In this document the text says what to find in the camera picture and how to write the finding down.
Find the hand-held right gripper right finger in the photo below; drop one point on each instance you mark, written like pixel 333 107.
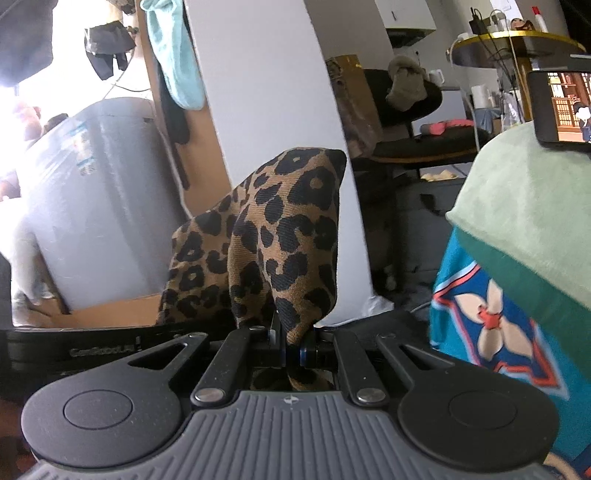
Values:
pixel 351 360

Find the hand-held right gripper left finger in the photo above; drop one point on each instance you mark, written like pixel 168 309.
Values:
pixel 240 350

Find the leopard print garment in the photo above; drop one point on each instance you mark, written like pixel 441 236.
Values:
pixel 277 230

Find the black hanging clothes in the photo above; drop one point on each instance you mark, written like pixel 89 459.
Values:
pixel 175 124

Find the brown cardboard sheet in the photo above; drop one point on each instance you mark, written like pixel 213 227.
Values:
pixel 115 311

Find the black bag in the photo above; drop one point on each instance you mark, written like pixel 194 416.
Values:
pixel 415 230

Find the grey washing machine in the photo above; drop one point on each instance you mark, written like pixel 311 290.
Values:
pixel 101 207

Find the teal patterned blanket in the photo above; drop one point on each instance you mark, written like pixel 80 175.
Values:
pixel 508 360

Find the tall cardboard panel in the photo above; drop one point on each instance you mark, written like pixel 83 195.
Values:
pixel 207 138

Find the black round chair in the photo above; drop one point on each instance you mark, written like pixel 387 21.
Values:
pixel 429 145

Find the green blanket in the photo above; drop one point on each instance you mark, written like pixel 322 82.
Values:
pixel 531 207

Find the pink cloth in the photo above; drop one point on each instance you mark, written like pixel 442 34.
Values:
pixel 445 127

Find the brown paper bag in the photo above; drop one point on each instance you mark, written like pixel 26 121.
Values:
pixel 353 106

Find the beige fluffy slippers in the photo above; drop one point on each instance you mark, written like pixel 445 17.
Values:
pixel 406 85

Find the white mug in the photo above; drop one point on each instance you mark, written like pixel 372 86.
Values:
pixel 435 78

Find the teal hanging towel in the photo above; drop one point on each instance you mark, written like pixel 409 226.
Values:
pixel 180 55

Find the black hanging shorts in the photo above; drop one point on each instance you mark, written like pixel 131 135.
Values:
pixel 108 46

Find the dark hanging cloth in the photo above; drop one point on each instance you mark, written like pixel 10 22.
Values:
pixel 23 37

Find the black smartphone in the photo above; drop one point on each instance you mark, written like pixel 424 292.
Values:
pixel 561 110

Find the white range hood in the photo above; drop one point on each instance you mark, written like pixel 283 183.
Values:
pixel 406 21

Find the gold-rimmed round table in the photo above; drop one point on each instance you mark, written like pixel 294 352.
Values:
pixel 517 46

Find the red-capped bottle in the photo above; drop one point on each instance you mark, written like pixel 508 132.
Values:
pixel 539 19

